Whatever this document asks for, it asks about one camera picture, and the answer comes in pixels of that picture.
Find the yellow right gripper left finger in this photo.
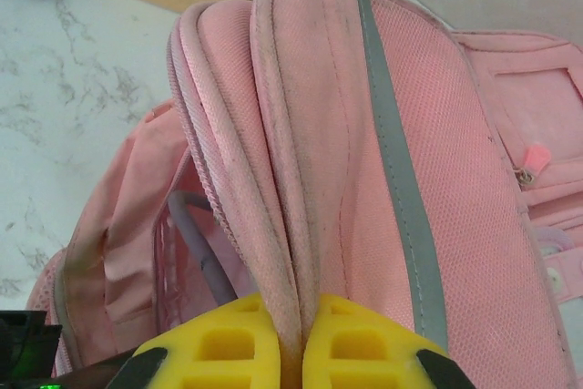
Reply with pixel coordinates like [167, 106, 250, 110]
[111, 292, 297, 389]

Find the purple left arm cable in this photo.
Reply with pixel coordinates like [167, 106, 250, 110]
[167, 191, 238, 308]

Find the pink school backpack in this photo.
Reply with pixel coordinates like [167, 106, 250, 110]
[25, 0, 583, 389]

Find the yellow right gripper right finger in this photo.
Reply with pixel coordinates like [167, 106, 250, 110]
[302, 292, 470, 389]

